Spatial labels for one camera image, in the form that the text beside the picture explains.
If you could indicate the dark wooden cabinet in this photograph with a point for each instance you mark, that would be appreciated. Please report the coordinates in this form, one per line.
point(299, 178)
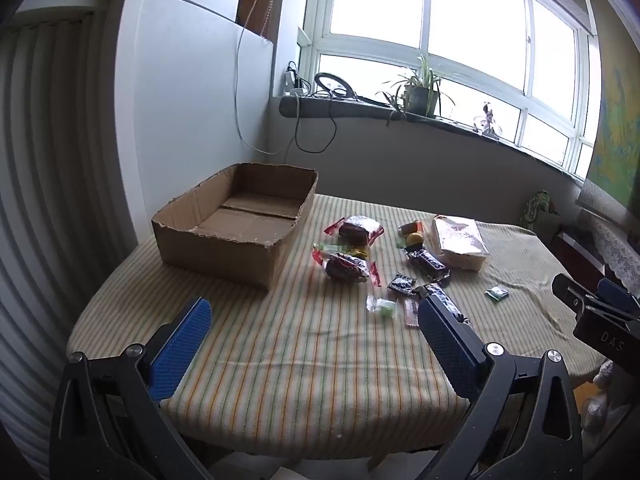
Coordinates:
point(575, 245)

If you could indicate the small black snack packet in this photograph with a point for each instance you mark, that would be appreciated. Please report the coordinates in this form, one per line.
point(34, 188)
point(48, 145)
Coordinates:
point(401, 284)

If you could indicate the clear green candy packet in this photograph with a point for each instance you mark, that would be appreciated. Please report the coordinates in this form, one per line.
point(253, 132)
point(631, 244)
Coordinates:
point(384, 308)

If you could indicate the brown cardboard box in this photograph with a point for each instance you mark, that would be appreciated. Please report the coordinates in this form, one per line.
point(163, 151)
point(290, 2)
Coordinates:
point(220, 255)

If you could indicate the pink wafer packet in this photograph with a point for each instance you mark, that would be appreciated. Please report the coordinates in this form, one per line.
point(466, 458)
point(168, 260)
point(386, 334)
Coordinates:
point(411, 312)

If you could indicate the small figurine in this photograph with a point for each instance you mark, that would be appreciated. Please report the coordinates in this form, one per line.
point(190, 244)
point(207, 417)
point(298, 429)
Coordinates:
point(487, 125)

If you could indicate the yellow round candy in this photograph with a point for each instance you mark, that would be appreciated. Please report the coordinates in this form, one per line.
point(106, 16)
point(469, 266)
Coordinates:
point(414, 239)

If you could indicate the white cabinet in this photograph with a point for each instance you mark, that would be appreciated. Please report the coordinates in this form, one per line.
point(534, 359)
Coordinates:
point(190, 85)

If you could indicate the grey stone windowsill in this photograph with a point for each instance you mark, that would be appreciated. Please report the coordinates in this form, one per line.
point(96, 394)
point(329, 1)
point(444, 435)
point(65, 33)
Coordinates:
point(350, 110)

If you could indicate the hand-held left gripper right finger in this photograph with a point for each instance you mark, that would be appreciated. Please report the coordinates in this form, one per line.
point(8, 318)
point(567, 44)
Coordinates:
point(445, 340)

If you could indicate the white frame window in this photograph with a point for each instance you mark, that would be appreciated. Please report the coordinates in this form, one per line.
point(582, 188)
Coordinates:
point(475, 10)

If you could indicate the white power strip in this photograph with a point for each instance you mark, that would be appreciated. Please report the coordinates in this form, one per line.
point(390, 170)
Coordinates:
point(291, 80)

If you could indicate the small green square packet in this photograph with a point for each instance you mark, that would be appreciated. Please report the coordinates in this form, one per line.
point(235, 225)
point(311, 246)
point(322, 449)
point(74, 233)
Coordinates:
point(497, 294)

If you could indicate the sliced bread packet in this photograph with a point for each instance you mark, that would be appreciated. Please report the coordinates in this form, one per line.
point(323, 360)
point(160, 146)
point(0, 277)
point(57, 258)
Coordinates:
point(457, 242)

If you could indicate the white lace cloth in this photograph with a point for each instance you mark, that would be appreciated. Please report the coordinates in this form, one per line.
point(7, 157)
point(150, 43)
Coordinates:
point(615, 245)

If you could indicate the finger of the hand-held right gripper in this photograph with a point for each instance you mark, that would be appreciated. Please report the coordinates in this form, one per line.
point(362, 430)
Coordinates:
point(617, 292)
point(567, 287)

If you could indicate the striped tablecloth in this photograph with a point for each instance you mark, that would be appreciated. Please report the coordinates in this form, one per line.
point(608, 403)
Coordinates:
point(310, 375)

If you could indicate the green yellow wall painting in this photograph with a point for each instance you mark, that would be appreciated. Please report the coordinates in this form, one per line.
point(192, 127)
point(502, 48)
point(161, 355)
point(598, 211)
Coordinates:
point(617, 150)

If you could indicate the chocolate bar brown wrapper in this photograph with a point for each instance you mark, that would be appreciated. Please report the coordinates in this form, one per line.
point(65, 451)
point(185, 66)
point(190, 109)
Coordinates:
point(434, 288)
point(425, 262)

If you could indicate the long green candy packet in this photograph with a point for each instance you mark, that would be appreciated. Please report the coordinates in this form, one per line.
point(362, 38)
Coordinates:
point(335, 246)

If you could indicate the green printed bag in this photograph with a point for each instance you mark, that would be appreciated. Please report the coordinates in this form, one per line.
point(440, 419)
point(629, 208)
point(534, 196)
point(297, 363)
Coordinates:
point(537, 212)

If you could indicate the potted spider plant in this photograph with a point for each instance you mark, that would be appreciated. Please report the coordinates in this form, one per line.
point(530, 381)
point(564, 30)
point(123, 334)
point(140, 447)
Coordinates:
point(420, 100)

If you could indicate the brown cake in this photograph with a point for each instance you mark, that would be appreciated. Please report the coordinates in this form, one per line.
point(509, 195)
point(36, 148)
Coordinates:
point(342, 267)
point(355, 229)

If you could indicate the person's right hand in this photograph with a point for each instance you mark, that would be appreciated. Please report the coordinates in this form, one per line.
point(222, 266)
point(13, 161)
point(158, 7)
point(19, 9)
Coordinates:
point(602, 410)

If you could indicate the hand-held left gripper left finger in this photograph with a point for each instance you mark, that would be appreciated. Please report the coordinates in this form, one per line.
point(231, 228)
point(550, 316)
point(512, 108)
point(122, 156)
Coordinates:
point(182, 345)

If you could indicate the white ribbed panel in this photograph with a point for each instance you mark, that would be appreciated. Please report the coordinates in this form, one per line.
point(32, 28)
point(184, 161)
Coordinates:
point(45, 185)

